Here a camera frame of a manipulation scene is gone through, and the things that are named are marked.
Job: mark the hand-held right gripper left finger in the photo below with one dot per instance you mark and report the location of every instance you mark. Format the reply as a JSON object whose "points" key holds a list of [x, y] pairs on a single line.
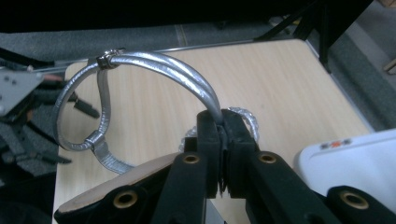
{"points": [[207, 149]]}

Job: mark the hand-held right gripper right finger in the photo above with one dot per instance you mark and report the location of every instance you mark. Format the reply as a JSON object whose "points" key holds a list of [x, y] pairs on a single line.
{"points": [[246, 161]]}

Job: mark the black silver rhinestone sandal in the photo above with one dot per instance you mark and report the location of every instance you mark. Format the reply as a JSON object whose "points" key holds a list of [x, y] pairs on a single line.
{"points": [[174, 70]]}

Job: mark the dark curtain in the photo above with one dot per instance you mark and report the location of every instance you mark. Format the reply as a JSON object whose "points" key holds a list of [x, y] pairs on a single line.
{"points": [[124, 12]]}

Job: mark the black tripod stand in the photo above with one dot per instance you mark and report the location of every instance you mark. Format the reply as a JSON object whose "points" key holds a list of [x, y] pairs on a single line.
{"points": [[323, 31]]}

